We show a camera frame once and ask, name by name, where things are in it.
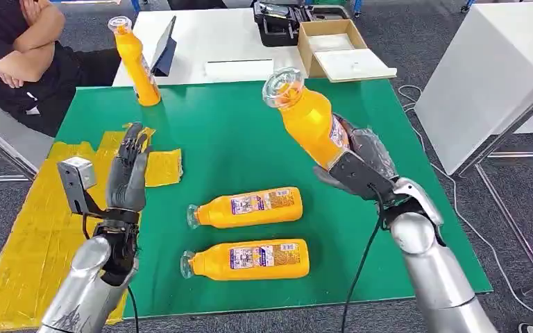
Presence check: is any white desk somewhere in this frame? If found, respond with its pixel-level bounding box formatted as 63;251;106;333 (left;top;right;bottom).
112;6;364;87

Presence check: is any white floor cable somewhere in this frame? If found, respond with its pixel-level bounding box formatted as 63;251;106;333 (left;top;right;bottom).
397;85;533;327

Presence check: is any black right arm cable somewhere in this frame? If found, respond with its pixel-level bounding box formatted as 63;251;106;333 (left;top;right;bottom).
339;183;384;333

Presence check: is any black tool case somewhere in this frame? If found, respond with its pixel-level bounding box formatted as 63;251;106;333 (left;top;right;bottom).
253;1;351;47

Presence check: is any person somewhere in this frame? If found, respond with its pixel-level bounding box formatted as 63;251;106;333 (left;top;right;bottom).
0;0;123;138

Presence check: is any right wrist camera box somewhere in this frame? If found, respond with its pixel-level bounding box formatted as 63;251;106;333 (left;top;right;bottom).
327;149;398;205

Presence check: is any person's right hand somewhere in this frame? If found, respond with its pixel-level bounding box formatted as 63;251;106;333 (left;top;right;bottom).
19;0;42;25

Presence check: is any white table with metal frame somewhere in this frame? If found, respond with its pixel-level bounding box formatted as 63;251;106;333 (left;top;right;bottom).
414;2;533;295

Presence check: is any grey seat with metal frame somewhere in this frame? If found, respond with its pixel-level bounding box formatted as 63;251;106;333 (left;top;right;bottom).
0;86;55;180

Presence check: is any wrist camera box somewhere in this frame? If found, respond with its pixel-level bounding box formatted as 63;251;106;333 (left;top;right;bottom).
56;156;98;216
327;149;398;205

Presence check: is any orange drink bottle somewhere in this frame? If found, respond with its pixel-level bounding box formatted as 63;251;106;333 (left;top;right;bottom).
180;238;311;282
262;66;353;170
107;16;162;108
186;186;304;230

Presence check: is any green table mat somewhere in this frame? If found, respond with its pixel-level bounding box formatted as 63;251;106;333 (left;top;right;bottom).
55;78;493;319

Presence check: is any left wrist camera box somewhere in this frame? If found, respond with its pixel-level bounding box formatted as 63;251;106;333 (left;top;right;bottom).
56;156;98;216

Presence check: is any person's left hand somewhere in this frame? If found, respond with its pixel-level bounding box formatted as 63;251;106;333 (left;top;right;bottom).
0;71;24;89

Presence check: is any open cardboard box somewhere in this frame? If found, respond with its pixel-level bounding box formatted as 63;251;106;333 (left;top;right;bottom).
297;19;369;80

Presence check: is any white box lid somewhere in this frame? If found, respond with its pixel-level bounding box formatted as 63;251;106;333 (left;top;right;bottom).
313;48;398;84

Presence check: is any yellow plastic sheet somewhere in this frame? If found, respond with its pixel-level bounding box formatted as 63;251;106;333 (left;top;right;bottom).
0;121;185;333

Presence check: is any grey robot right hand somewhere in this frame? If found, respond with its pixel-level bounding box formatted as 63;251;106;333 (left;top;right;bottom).
313;114;398;189

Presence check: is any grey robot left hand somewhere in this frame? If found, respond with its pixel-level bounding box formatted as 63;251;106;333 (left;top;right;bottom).
105;121;151;213

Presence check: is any tablet in dark blue case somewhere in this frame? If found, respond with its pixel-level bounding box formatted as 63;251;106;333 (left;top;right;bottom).
150;15;178;77

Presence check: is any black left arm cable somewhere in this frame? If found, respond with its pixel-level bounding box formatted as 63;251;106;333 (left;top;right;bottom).
126;284;139;333

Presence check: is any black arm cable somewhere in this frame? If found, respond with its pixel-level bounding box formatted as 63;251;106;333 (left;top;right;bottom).
339;183;384;333
126;284;139;333

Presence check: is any white foam sheet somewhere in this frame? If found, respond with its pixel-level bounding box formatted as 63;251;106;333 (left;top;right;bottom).
307;33;355;53

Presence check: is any blue metal frame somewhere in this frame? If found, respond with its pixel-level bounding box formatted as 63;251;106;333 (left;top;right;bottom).
59;0;141;12

